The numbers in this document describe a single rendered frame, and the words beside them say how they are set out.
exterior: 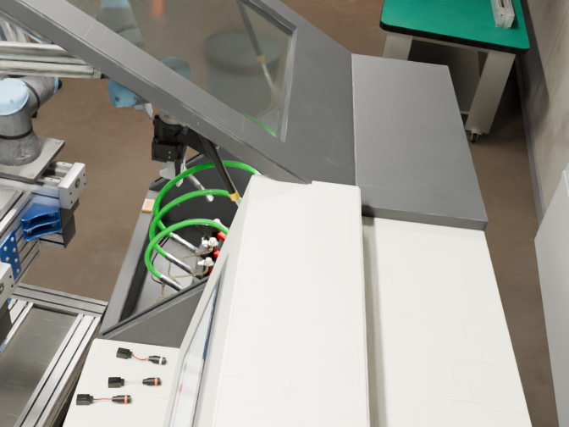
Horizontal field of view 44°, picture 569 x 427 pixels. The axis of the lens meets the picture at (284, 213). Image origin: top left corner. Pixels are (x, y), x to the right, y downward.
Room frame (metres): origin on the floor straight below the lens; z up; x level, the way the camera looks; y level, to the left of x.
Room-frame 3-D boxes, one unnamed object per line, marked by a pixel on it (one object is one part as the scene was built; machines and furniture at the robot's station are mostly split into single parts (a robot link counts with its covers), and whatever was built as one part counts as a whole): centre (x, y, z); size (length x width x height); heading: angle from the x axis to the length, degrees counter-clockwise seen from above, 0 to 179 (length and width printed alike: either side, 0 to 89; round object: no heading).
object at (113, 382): (1.03, 0.30, 0.99); 0.12 x 0.02 x 0.02; 101
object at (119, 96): (1.48, 0.41, 1.52); 0.11 x 0.11 x 0.08; 31
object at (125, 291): (1.50, 0.42, 0.87); 0.62 x 0.04 x 0.16; 2
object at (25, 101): (1.80, 0.87, 1.20); 0.13 x 0.12 x 0.14; 170
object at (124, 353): (1.10, 0.30, 0.99); 0.12 x 0.02 x 0.02; 86
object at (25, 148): (1.79, 0.87, 1.09); 0.15 x 0.15 x 0.10
